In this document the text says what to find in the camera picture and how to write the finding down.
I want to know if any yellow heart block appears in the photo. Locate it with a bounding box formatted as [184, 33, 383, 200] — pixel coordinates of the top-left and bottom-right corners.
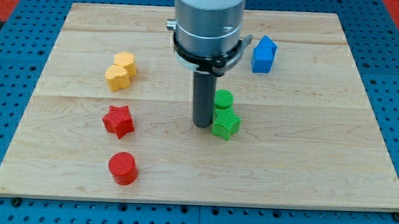
[104, 65, 130, 92]

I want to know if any blue pentagon block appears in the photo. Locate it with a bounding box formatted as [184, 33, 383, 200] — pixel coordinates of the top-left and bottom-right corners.
[257, 35, 278, 59]

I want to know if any yellow hexagon block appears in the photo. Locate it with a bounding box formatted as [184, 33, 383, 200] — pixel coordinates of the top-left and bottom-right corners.
[114, 51, 137, 78]

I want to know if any green cylinder block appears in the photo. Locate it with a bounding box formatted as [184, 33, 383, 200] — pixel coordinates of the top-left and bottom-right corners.
[214, 89, 234, 110]

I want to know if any wooden board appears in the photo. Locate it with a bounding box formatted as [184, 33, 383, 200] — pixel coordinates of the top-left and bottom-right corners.
[0, 3, 399, 212]

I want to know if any black clamp ring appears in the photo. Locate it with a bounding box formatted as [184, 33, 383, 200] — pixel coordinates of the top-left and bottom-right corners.
[171, 31, 253, 79]

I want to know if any red cylinder block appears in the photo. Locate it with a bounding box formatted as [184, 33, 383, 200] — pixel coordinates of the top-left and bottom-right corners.
[108, 152, 138, 185]

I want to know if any green star block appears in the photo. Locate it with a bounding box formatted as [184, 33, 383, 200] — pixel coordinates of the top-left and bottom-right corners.
[212, 107, 242, 141]

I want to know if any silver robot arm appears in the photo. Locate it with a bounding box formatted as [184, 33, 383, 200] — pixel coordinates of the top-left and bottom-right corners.
[166, 0, 253, 77]

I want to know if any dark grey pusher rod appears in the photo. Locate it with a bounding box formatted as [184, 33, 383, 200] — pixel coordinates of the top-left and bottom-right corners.
[192, 72, 216, 128]

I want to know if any red star block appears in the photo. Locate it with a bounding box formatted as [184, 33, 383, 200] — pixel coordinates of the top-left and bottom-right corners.
[102, 105, 135, 139]

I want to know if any blue cube block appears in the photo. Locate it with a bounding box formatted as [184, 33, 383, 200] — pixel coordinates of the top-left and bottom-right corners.
[251, 47, 274, 73]

